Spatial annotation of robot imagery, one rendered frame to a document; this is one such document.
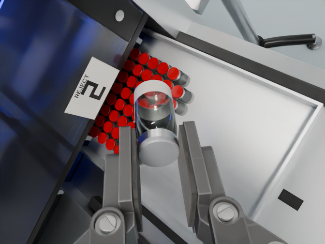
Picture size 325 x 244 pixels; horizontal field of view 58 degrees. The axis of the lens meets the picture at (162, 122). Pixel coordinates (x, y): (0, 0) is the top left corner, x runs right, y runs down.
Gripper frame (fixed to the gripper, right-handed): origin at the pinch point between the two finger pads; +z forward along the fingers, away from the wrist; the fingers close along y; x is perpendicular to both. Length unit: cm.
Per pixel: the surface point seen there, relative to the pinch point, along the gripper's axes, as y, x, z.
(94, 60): -6.9, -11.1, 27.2
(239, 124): 13.8, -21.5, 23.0
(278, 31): 62, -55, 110
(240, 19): 34, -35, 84
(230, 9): 29, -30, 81
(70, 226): -17, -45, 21
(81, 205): -13.5, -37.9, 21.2
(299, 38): 64, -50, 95
